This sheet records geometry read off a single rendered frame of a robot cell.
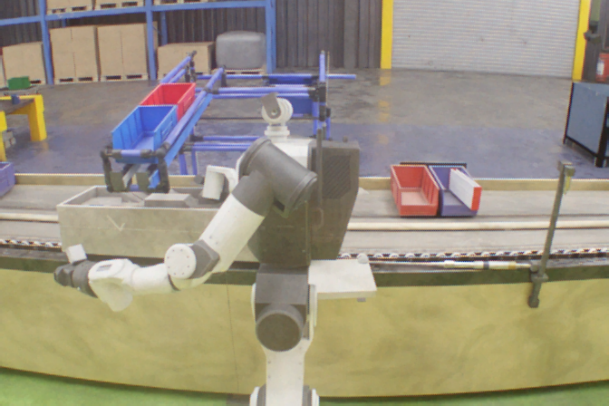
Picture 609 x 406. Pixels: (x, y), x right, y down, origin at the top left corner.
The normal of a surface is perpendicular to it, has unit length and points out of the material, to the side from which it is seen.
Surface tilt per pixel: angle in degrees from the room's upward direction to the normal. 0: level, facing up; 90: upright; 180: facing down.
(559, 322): 90
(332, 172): 77
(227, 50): 88
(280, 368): 63
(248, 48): 92
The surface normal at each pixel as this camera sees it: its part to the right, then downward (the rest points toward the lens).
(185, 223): -0.03, 0.20
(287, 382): -0.04, -0.10
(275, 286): -0.03, -0.58
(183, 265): -0.30, -0.11
